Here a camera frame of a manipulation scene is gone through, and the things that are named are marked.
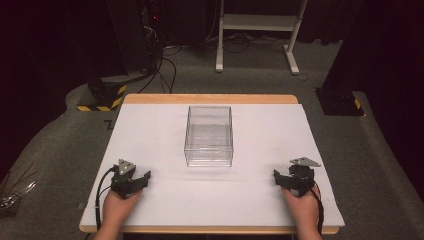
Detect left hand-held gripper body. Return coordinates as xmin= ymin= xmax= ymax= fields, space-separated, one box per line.
xmin=110 ymin=158 xmax=149 ymax=200

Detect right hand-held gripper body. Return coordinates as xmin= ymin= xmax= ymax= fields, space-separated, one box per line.
xmin=275 ymin=157 xmax=322 ymax=198

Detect person's right hand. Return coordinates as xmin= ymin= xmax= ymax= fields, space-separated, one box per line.
xmin=281 ymin=185 xmax=322 ymax=234

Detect person's left hand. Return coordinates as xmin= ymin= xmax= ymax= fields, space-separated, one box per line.
xmin=102 ymin=189 xmax=143 ymax=232

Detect white table mat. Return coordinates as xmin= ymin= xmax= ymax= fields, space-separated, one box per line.
xmin=80 ymin=103 xmax=346 ymax=229

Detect clear plastic box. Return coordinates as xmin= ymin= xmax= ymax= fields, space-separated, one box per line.
xmin=183 ymin=105 xmax=234 ymax=168

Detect black yellow striped stand base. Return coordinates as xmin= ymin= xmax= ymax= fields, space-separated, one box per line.
xmin=76 ymin=75 xmax=129 ymax=113

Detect clear plastic wrapper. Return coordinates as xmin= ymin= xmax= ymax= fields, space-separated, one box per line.
xmin=0 ymin=161 xmax=38 ymax=218

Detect black equipment rack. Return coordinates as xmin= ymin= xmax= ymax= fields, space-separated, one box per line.
xmin=106 ymin=0 xmax=165 ymax=76

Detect white metal stand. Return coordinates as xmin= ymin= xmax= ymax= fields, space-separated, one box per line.
xmin=215 ymin=0 xmax=309 ymax=76

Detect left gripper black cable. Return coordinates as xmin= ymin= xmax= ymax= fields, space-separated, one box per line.
xmin=94 ymin=165 xmax=118 ymax=232

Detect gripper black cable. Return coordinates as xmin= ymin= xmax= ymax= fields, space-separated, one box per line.
xmin=313 ymin=182 xmax=326 ymax=236
xmin=94 ymin=165 xmax=118 ymax=232

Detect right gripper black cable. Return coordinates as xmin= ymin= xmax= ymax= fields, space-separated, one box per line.
xmin=313 ymin=182 xmax=326 ymax=236

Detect black stand base plate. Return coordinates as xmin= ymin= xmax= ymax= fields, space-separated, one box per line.
xmin=314 ymin=87 xmax=365 ymax=117

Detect black floor cables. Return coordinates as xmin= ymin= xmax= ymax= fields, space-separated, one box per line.
xmin=137 ymin=43 xmax=188 ymax=95

